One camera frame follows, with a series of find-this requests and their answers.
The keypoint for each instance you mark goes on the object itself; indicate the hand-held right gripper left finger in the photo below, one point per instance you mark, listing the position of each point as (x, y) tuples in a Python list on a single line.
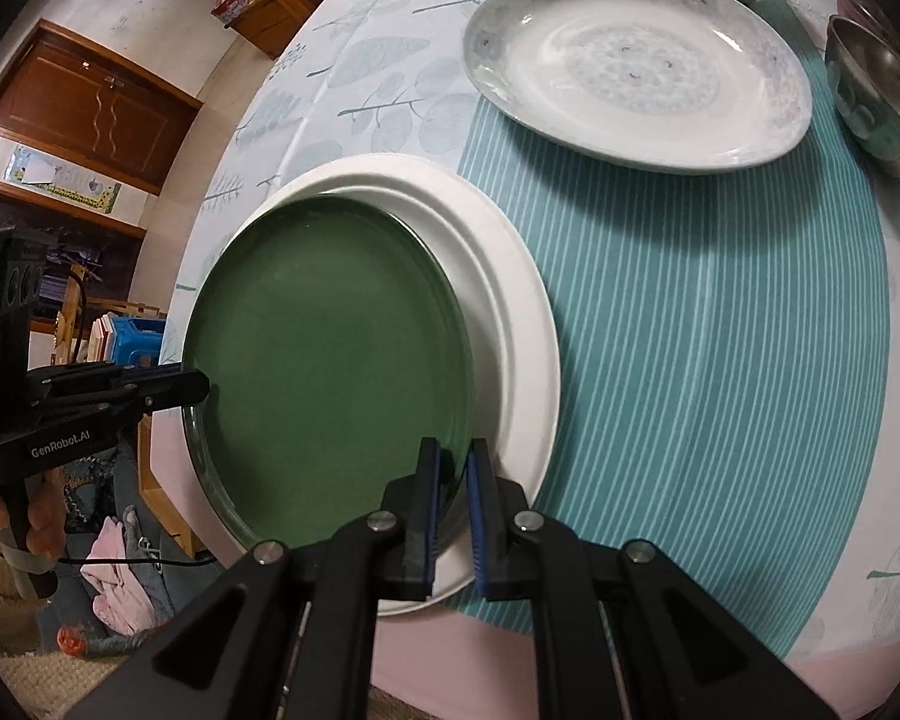
[(431, 499)]

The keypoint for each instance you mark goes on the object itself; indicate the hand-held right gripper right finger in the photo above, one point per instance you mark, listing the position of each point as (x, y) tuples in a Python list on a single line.
[(480, 514)]

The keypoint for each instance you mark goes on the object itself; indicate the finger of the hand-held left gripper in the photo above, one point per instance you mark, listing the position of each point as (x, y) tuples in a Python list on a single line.
[(67, 376), (176, 388)]

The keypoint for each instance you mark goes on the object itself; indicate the green plate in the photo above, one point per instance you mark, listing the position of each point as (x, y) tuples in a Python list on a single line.
[(322, 360)]

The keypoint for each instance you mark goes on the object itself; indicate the plain white plate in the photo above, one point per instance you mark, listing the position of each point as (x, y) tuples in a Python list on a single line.
[(510, 330)]

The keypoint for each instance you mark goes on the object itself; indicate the white floral plate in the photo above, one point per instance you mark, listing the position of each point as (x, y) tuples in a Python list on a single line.
[(630, 90)]

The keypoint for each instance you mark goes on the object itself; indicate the person's left hand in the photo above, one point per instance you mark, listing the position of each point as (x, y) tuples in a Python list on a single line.
[(45, 517)]

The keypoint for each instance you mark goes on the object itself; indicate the blue plastic stool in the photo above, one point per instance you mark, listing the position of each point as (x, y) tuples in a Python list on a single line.
[(139, 337)]

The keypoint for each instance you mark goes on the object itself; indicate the pink table cover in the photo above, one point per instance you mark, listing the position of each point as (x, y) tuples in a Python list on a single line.
[(450, 652)]

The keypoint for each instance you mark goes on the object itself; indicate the pink cloth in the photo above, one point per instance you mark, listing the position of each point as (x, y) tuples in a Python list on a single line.
[(120, 585)]

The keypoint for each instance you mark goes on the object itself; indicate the small orange ball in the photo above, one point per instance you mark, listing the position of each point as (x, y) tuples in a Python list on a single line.
[(70, 640)]

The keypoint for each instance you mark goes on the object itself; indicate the leaf print teal striped tablecloth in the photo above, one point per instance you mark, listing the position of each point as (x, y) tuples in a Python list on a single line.
[(682, 390)]

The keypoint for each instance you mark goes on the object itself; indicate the wooden cabinet door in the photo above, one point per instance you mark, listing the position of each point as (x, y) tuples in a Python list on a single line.
[(82, 112)]

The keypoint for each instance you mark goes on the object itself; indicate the red tissue box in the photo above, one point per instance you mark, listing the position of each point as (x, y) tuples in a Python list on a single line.
[(232, 9)]

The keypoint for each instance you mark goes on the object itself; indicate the wooden sideboard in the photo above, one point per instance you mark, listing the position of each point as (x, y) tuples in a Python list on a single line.
[(277, 7)]

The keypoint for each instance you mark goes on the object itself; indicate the colourful wall paper strip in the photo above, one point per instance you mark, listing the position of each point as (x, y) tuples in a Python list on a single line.
[(67, 184)]

